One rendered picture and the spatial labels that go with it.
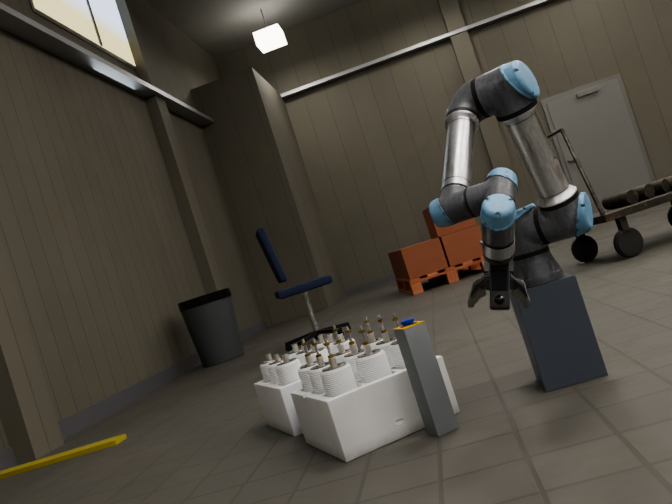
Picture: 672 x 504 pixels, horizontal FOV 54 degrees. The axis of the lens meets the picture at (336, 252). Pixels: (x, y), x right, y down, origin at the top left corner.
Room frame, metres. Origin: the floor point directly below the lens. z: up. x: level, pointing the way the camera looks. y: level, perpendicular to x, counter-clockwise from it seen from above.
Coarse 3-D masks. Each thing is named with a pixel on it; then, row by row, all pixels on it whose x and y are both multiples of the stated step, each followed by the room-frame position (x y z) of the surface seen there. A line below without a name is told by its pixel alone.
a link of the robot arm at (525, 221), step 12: (516, 216) 1.94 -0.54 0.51; (528, 216) 1.94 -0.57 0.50; (516, 228) 1.95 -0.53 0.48; (528, 228) 1.93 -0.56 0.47; (540, 228) 1.91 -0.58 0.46; (516, 240) 1.95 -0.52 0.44; (528, 240) 1.94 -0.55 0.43; (540, 240) 1.93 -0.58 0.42; (516, 252) 1.96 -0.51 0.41; (528, 252) 1.94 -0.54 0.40
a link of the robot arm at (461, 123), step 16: (464, 96) 1.80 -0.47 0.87; (448, 112) 1.81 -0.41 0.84; (464, 112) 1.78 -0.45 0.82; (448, 128) 1.79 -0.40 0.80; (464, 128) 1.76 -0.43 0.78; (448, 144) 1.74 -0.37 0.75; (464, 144) 1.72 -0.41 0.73; (448, 160) 1.70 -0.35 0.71; (464, 160) 1.69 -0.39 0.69; (448, 176) 1.66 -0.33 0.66; (464, 176) 1.66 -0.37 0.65; (448, 192) 1.63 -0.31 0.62; (464, 192) 1.59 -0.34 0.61; (432, 208) 1.63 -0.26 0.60; (448, 208) 1.61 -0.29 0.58; (464, 208) 1.58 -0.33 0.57; (448, 224) 1.64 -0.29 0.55
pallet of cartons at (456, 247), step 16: (432, 224) 7.17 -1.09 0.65; (464, 224) 7.04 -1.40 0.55; (432, 240) 7.02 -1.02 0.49; (448, 240) 7.02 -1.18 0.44; (464, 240) 7.03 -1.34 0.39; (480, 240) 7.04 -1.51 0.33; (400, 256) 7.23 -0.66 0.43; (416, 256) 7.02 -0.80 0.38; (432, 256) 7.02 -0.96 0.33; (448, 256) 7.02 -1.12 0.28; (464, 256) 7.03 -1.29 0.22; (480, 256) 7.04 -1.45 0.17; (400, 272) 7.82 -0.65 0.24; (416, 272) 7.02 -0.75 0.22; (432, 272) 7.02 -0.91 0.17; (448, 272) 6.99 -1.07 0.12; (400, 288) 8.25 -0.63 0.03; (416, 288) 6.98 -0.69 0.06
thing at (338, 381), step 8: (344, 368) 1.93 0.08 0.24; (328, 376) 1.92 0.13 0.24; (336, 376) 1.92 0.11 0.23; (344, 376) 1.92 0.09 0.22; (352, 376) 1.94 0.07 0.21; (328, 384) 1.93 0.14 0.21; (336, 384) 1.92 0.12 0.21; (344, 384) 1.92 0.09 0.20; (352, 384) 1.93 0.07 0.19; (328, 392) 1.93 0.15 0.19; (336, 392) 1.92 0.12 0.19; (344, 392) 1.92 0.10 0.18
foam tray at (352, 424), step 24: (360, 384) 1.96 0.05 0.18; (384, 384) 1.93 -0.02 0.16; (408, 384) 1.95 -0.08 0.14; (312, 408) 2.02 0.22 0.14; (336, 408) 1.87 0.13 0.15; (360, 408) 1.90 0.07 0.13; (384, 408) 1.92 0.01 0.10; (408, 408) 1.95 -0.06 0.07; (456, 408) 2.00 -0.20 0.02; (312, 432) 2.11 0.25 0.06; (336, 432) 1.87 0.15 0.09; (360, 432) 1.89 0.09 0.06; (384, 432) 1.91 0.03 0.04; (408, 432) 1.94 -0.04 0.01; (336, 456) 1.94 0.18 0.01
